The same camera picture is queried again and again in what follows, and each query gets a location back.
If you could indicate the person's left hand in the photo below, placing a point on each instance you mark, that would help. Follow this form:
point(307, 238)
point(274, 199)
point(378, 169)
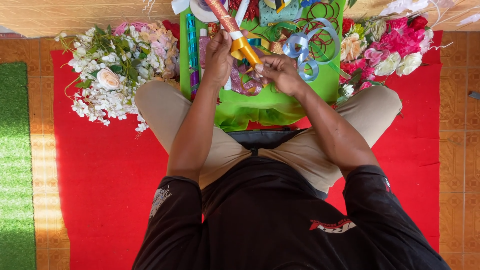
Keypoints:
point(215, 62)

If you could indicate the person's right hand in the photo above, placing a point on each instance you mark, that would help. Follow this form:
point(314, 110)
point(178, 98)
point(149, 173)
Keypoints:
point(283, 73)

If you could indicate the gold satin ribbon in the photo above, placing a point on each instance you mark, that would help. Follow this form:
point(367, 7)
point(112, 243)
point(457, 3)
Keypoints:
point(243, 48)

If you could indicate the orange glitter stick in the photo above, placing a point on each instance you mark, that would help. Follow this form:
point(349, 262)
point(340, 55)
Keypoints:
point(224, 17)

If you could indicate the pink glitter tube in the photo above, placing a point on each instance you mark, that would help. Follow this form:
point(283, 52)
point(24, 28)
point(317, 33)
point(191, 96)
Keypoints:
point(204, 48)

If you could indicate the teal and purple foil roll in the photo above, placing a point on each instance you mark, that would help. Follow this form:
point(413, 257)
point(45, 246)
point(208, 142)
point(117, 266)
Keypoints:
point(192, 52)

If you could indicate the gold glitter ribbon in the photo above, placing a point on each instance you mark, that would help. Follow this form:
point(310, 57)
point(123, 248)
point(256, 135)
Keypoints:
point(277, 47)

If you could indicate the small red gold spool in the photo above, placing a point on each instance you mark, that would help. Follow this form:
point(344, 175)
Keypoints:
point(213, 29)

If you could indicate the light blue ribbon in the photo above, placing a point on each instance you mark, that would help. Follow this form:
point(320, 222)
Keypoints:
point(300, 45)

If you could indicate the pink glitter ribbon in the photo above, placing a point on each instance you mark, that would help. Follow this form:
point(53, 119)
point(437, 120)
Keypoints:
point(245, 80)

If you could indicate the green cloth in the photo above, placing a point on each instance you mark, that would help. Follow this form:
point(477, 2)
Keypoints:
point(262, 107)

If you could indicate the green ribbon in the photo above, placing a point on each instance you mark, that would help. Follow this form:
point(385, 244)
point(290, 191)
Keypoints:
point(322, 56)

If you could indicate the white tape roll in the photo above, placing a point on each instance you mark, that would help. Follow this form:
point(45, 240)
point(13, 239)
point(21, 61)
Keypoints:
point(202, 11)

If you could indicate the white tube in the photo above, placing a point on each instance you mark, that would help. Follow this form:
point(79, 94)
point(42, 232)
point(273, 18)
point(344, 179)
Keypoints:
point(243, 11)

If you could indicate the green floral foam block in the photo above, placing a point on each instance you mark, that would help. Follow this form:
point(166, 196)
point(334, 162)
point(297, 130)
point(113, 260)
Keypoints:
point(279, 15)

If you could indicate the white cloth piece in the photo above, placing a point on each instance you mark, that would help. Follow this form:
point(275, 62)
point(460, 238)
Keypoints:
point(180, 5)

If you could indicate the black waist bag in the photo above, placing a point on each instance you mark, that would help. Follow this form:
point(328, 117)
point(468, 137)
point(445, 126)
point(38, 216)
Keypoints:
point(262, 138)

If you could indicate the yellow tape dispenser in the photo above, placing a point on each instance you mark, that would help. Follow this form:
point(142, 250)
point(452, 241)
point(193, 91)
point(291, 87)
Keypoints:
point(277, 3)

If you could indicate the beige trousers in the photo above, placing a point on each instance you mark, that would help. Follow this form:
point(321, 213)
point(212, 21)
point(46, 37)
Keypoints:
point(165, 112)

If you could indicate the blue artificial flower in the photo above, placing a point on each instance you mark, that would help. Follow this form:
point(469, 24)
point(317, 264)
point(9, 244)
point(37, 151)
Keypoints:
point(309, 2)

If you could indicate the heap of white artificial flowers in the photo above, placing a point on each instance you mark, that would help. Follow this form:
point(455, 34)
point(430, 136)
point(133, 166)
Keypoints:
point(112, 71)

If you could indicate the heap of pink artificial flowers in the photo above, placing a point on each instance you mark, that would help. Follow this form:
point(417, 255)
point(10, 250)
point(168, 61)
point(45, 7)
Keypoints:
point(390, 45)

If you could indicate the white feathery branches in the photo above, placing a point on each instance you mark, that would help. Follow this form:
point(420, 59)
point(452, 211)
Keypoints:
point(408, 6)

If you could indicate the black shirt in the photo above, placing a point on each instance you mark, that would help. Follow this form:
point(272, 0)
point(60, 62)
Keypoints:
point(270, 217)

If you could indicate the red felt mat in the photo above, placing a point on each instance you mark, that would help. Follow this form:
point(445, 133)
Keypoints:
point(108, 187)

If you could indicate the dark flat tool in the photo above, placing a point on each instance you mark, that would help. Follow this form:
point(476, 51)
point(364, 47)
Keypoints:
point(474, 95)

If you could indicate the green artificial grass mat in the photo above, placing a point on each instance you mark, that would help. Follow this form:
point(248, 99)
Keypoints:
point(15, 165)

